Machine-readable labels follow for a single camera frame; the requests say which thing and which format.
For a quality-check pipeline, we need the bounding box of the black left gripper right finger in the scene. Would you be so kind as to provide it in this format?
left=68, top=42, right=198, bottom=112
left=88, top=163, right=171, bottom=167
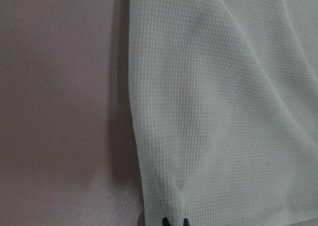
left=183, top=218, right=189, bottom=226

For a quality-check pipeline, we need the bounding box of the olive green long-sleeve shirt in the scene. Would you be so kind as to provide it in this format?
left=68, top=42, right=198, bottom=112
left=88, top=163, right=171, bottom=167
left=129, top=0, right=318, bottom=226

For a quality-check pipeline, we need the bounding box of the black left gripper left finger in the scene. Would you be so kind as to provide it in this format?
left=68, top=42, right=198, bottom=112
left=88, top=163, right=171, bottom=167
left=162, top=217, right=170, bottom=226

